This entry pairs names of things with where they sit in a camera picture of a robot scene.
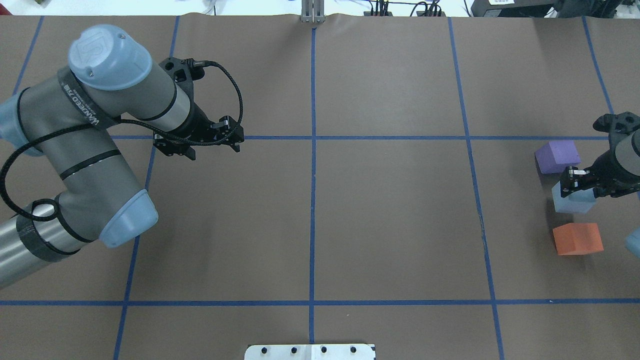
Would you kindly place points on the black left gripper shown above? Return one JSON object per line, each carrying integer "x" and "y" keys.
{"x": 199, "y": 124}

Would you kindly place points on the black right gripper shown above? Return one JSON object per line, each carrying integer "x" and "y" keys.
{"x": 606, "y": 171}

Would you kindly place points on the blue foam block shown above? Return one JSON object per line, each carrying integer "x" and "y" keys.
{"x": 579, "y": 202}

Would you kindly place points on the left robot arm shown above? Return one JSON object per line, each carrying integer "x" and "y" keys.
{"x": 109, "y": 79}

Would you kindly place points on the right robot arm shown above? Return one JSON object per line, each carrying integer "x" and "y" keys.
{"x": 616, "y": 172}

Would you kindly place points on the purple foam block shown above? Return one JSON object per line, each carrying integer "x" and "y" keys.
{"x": 556, "y": 155}

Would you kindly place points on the orange foam block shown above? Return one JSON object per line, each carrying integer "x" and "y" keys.
{"x": 577, "y": 239}

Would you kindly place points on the aluminium frame post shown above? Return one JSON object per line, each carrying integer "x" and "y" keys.
{"x": 313, "y": 11}

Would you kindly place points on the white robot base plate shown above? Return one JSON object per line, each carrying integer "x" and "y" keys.
{"x": 326, "y": 351}

